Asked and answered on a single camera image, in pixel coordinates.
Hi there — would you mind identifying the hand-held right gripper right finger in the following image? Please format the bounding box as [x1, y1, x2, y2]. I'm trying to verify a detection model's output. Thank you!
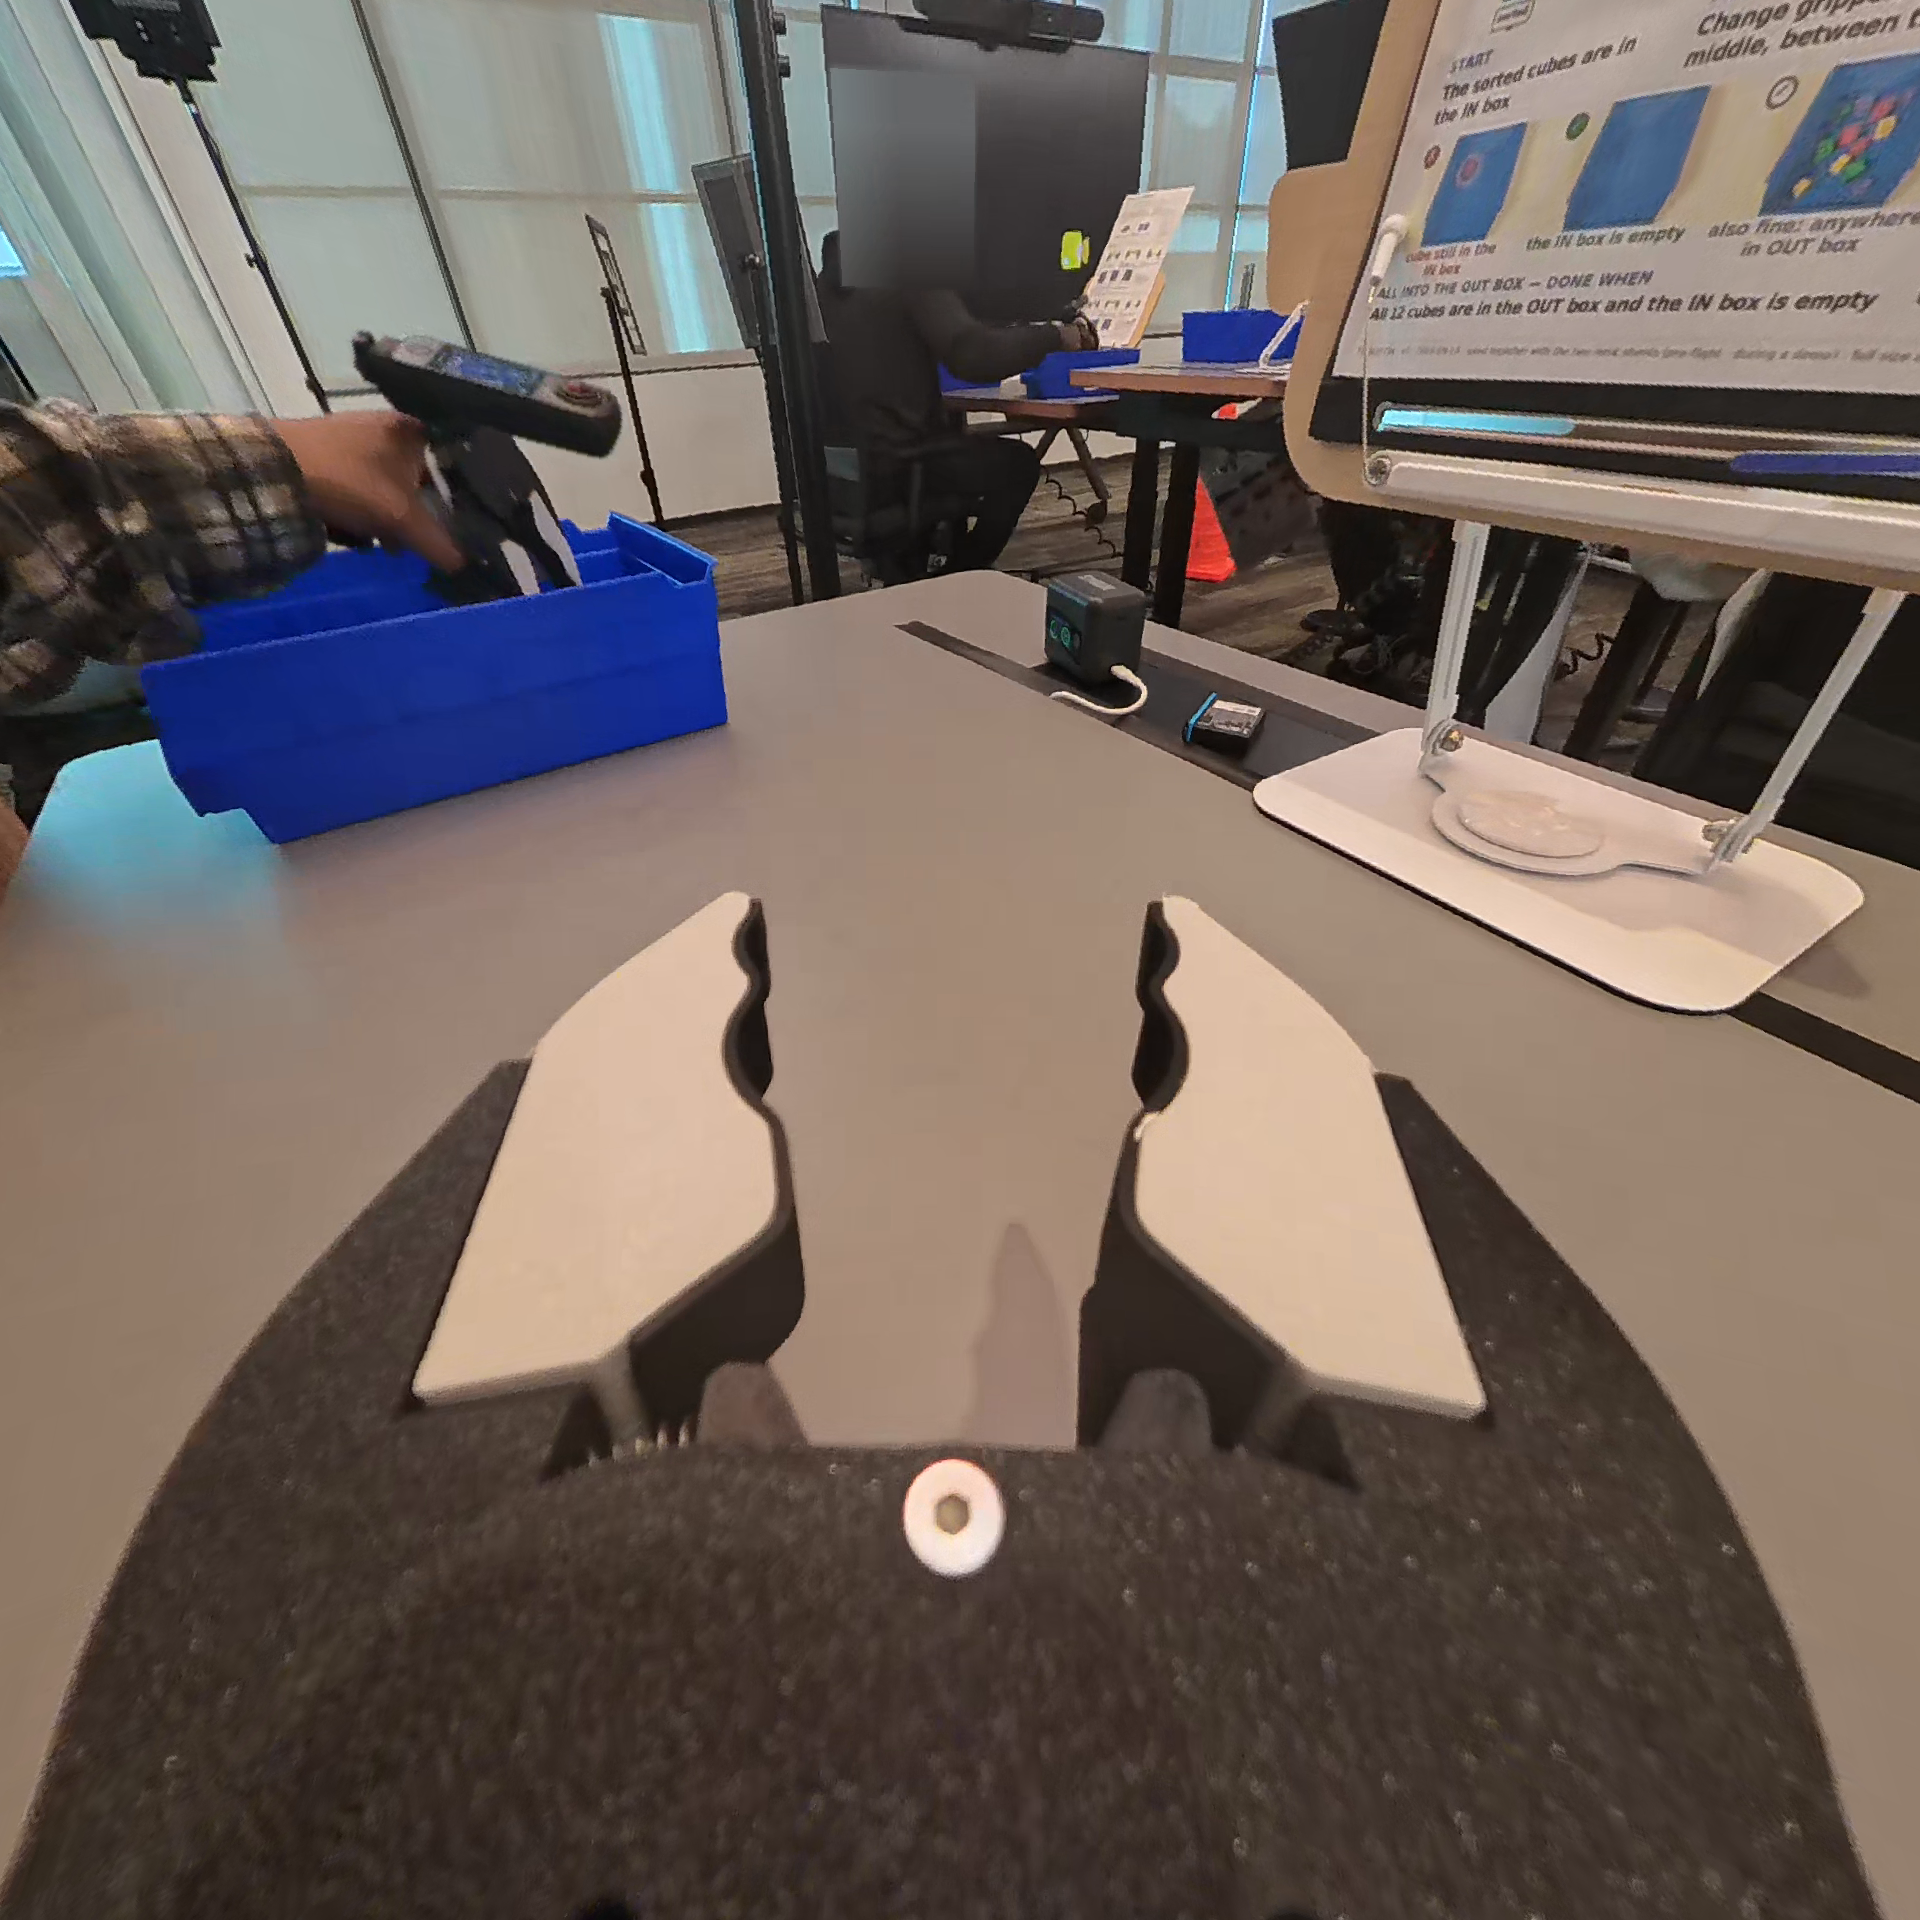
[1076, 895, 1490, 1451]

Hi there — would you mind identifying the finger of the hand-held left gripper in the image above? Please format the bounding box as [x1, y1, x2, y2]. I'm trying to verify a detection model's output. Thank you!
[502, 471, 585, 597]
[434, 502, 522, 606]

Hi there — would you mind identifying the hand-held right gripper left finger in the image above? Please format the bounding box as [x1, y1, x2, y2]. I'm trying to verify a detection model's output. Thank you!
[409, 891, 810, 1451]

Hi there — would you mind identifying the blue plastic bin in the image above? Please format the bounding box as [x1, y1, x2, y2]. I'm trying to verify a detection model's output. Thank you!
[138, 514, 733, 846]
[1183, 307, 1308, 366]
[936, 348, 1141, 408]

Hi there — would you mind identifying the person's left hand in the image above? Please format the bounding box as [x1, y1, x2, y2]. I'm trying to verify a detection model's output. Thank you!
[278, 408, 471, 582]

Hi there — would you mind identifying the grey monitor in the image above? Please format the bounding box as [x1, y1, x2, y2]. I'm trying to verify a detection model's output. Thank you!
[694, 155, 782, 355]

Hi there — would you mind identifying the black office chair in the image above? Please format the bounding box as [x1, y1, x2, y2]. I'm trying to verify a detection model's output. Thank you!
[817, 442, 932, 590]

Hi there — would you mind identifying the wooden table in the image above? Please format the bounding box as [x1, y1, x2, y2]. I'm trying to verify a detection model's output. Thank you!
[1071, 365, 1294, 626]
[943, 382, 1145, 581]

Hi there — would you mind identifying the black charging box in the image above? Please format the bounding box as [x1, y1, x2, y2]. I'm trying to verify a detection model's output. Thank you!
[1042, 571, 1146, 688]

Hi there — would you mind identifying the printed sign card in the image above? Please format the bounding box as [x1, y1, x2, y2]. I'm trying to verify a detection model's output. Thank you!
[1081, 186, 1197, 348]

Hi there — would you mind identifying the grey patterned box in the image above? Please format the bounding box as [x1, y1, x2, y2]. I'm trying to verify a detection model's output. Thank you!
[1207, 451, 1323, 576]

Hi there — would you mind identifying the white stand with instruction board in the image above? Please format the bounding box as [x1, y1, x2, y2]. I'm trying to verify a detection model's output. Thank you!
[1271, 0, 1920, 595]

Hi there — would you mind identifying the black tablet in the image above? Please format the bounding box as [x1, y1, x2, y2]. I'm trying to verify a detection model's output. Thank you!
[1308, 0, 1920, 459]

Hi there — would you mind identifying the silver light bar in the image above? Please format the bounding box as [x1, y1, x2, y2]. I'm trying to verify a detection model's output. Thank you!
[1372, 403, 1920, 483]

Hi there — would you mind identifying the white instruction sheet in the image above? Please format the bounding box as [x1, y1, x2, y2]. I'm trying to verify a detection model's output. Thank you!
[1335, 0, 1920, 400]

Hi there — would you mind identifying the black metal post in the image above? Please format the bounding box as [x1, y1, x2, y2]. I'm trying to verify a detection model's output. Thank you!
[733, 0, 843, 606]

